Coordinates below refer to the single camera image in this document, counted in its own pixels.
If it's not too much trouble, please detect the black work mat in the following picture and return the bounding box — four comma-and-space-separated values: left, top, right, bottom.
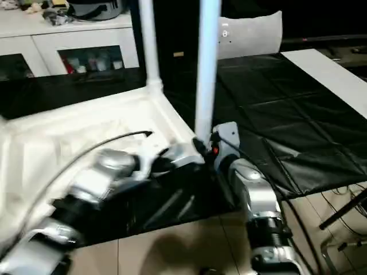
0, 53, 367, 249

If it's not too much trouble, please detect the white sideboard with glass doors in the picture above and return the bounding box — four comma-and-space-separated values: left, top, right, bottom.
0, 8, 141, 78

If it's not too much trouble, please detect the grey cushion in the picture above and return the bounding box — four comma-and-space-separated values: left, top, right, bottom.
216, 10, 283, 60

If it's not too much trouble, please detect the grey helmet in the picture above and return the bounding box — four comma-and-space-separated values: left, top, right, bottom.
67, 0, 131, 21

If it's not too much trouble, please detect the black stand leg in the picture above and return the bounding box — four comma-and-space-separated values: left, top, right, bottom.
319, 188, 367, 230

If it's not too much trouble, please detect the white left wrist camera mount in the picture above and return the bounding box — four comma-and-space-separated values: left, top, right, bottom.
134, 137, 173, 180

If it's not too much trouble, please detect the white plastic table leg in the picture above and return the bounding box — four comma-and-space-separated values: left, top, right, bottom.
193, 0, 224, 141
139, 0, 165, 97

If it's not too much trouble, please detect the black speaker with gold label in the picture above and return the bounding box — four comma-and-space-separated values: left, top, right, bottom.
137, 0, 221, 62

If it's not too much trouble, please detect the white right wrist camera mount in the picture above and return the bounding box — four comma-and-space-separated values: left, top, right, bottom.
211, 121, 241, 172

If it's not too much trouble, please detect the white flat panel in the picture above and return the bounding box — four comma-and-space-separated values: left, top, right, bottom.
280, 48, 367, 120

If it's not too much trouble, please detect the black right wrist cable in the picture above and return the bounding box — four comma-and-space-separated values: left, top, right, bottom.
214, 134, 325, 275

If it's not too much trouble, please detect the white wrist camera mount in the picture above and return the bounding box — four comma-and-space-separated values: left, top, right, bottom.
134, 137, 173, 180
211, 121, 241, 172

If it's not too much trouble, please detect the white plastic table top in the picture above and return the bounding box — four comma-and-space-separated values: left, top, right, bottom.
0, 85, 207, 244

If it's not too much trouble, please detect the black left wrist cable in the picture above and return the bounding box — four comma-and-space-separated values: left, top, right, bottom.
17, 131, 154, 235

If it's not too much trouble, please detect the black rod with red dot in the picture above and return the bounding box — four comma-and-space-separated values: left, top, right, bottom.
282, 34, 367, 44

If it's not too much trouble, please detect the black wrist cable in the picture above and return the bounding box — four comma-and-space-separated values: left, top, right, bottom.
17, 131, 154, 235
214, 134, 325, 275

